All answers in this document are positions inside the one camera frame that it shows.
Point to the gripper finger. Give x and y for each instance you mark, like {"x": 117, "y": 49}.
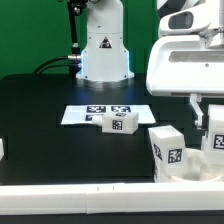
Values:
{"x": 195, "y": 100}

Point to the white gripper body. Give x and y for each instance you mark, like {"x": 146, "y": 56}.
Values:
{"x": 188, "y": 57}

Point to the white round stool seat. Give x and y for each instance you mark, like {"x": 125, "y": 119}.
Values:
{"x": 198, "y": 170}

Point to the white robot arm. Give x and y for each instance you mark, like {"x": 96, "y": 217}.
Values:
{"x": 105, "y": 60}

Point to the white front fence bar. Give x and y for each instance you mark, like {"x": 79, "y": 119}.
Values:
{"x": 111, "y": 198}

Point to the white marker sheet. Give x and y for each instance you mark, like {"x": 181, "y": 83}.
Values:
{"x": 82, "y": 114}

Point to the white left fence piece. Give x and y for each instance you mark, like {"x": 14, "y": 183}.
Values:
{"x": 1, "y": 149}

